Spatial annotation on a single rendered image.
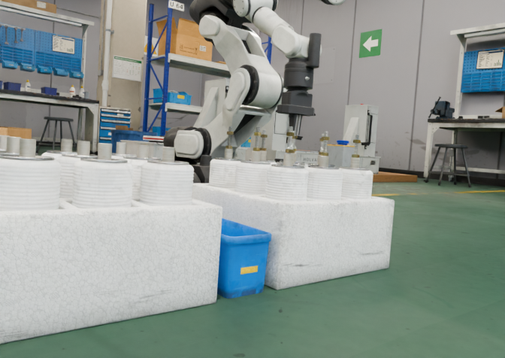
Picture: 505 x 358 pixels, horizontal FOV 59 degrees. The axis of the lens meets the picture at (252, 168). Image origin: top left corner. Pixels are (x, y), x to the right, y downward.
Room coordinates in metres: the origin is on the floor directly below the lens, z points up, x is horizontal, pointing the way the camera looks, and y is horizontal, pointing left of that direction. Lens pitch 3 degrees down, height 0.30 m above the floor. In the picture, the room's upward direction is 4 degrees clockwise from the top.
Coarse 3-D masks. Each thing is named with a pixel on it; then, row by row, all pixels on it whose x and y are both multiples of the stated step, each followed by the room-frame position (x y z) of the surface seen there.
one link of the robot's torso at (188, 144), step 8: (176, 136) 1.89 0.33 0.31; (184, 136) 1.82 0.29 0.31; (192, 136) 1.77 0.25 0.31; (200, 136) 1.75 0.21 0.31; (176, 144) 1.87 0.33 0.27; (184, 144) 1.82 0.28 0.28; (192, 144) 1.77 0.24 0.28; (200, 144) 1.74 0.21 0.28; (176, 152) 1.89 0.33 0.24; (184, 152) 1.82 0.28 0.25; (192, 152) 1.77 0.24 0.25; (200, 152) 1.75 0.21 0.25
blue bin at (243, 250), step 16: (224, 224) 1.02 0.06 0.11; (240, 224) 0.97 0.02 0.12; (224, 240) 0.83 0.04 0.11; (240, 240) 0.83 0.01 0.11; (256, 240) 0.86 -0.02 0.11; (224, 256) 0.84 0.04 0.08; (240, 256) 0.84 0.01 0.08; (256, 256) 0.87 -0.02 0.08; (224, 272) 0.84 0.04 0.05; (240, 272) 0.84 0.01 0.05; (256, 272) 0.87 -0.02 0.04; (224, 288) 0.84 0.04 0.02; (240, 288) 0.85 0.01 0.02; (256, 288) 0.87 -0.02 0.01
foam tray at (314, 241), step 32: (192, 192) 1.18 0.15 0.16; (224, 192) 1.07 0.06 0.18; (256, 224) 0.96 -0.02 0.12; (288, 224) 0.91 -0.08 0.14; (320, 224) 0.97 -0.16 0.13; (352, 224) 1.04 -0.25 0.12; (384, 224) 1.12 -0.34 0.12; (288, 256) 0.91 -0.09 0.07; (320, 256) 0.98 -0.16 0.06; (352, 256) 1.05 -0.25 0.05; (384, 256) 1.13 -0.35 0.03
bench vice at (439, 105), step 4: (436, 104) 5.14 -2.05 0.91; (440, 104) 5.22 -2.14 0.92; (444, 104) 5.21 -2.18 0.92; (448, 104) 5.24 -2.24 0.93; (436, 108) 5.26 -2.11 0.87; (440, 108) 5.21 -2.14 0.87; (444, 108) 5.21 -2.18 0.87; (448, 108) 5.26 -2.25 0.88; (452, 108) 5.34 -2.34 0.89; (432, 112) 5.16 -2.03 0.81; (436, 112) 5.17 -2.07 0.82; (440, 112) 5.21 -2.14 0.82; (444, 112) 5.22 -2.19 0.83; (448, 112) 5.27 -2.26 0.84; (452, 112) 5.35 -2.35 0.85; (428, 116) 5.20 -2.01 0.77; (440, 116) 5.32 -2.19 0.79; (444, 116) 5.28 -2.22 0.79; (448, 116) 5.28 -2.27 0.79
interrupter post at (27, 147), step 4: (20, 140) 0.67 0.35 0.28; (24, 140) 0.66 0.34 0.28; (28, 140) 0.66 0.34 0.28; (32, 140) 0.67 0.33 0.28; (20, 144) 0.67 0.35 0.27; (24, 144) 0.66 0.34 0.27; (28, 144) 0.66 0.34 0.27; (32, 144) 0.67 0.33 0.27; (20, 148) 0.67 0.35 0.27; (24, 148) 0.66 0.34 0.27; (28, 148) 0.66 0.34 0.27; (32, 148) 0.67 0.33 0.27; (20, 152) 0.66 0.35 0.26; (24, 152) 0.66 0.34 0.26; (28, 152) 0.67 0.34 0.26; (32, 152) 0.67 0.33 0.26; (20, 156) 0.66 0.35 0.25; (24, 156) 0.66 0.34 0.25; (28, 156) 0.67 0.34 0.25; (32, 156) 0.67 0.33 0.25
